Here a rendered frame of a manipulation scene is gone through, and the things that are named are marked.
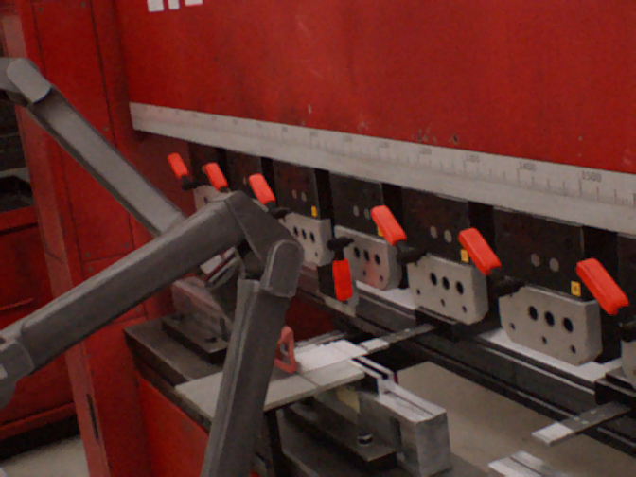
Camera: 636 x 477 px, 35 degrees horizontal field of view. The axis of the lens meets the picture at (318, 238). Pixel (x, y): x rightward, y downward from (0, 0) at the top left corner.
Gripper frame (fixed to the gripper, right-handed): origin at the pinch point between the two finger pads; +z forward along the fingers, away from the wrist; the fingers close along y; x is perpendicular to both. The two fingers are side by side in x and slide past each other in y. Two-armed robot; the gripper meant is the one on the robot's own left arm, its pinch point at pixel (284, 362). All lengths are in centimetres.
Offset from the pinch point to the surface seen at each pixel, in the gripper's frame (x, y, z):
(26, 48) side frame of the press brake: -12, 84, -55
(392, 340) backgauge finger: -17.1, -2.5, 9.8
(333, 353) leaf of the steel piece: -7.9, 0.2, 5.4
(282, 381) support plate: 2.9, -4.2, 0.0
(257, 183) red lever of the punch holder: -16.5, 8.4, -24.2
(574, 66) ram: -30, -66, -40
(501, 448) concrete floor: -63, 114, 147
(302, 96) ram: -26.5, -5.3, -35.6
